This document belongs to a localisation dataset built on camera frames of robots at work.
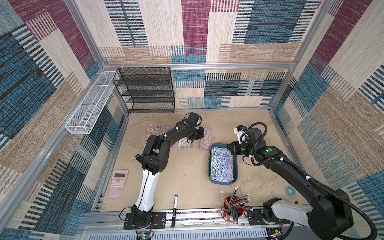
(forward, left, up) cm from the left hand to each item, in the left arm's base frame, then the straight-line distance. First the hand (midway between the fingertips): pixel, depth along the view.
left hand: (204, 135), depth 100 cm
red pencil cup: (-45, -8, +5) cm, 46 cm away
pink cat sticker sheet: (+9, +35, -4) cm, 37 cm away
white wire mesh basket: (-12, +59, +29) cm, 67 cm away
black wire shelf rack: (+31, +40, +15) cm, 53 cm away
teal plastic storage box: (-21, -17, -1) cm, 27 cm away
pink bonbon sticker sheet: (-3, -1, -4) cm, 5 cm away
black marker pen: (-43, +17, -5) cm, 46 cm away
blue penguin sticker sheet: (-21, -8, -1) cm, 22 cm away
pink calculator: (-27, +50, -4) cm, 57 cm away
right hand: (-16, -12, +10) cm, 22 cm away
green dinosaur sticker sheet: (-4, +14, -4) cm, 15 cm away
